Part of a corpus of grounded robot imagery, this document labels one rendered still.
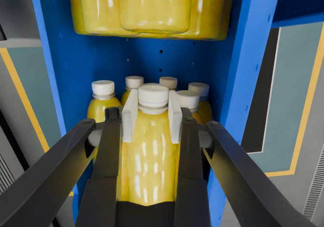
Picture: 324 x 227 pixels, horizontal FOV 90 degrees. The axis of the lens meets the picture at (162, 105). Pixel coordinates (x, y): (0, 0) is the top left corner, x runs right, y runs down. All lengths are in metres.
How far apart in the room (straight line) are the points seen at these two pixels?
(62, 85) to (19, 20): 0.39
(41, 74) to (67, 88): 1.38
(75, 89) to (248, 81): 0.26
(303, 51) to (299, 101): 0.44
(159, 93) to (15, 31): 0.50
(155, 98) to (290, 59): 1.60
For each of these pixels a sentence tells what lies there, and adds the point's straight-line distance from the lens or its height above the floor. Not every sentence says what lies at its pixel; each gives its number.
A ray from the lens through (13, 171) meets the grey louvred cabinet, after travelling 2.05.
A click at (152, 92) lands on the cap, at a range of 0.18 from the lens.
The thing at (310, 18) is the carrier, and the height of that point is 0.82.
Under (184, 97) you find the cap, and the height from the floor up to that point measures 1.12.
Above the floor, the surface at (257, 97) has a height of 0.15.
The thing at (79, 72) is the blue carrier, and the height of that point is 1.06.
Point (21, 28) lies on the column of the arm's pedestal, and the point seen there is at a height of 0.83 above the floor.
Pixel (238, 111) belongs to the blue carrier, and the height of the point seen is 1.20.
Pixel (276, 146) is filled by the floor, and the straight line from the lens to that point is 2.04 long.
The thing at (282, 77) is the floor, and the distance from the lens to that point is 1.73.
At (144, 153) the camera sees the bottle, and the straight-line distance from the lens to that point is 0.20.
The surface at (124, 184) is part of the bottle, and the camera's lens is 0.30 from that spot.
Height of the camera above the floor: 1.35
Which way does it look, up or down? 69 degrees down
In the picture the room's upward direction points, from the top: 177 degrees clockwise
